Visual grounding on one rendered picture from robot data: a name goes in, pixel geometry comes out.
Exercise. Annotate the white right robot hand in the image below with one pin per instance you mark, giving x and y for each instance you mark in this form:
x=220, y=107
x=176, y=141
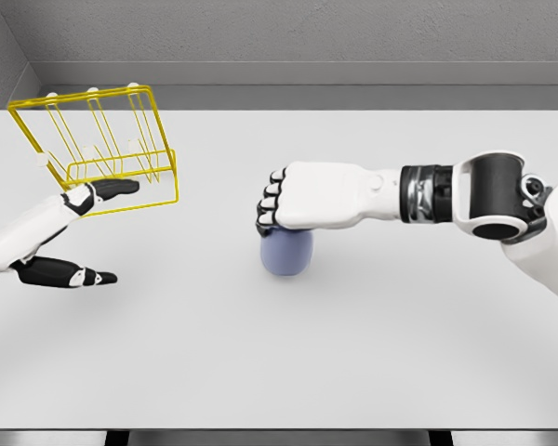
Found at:
x=316, y=195

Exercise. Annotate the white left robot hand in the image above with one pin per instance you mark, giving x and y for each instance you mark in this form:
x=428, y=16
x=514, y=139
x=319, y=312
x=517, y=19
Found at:
x=37, y=218

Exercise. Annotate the blue cup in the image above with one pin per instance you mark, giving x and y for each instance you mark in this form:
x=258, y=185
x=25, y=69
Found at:
x=286, y=253

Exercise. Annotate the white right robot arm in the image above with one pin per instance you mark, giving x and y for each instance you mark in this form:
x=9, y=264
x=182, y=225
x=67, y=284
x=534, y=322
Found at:
x=474, y=204

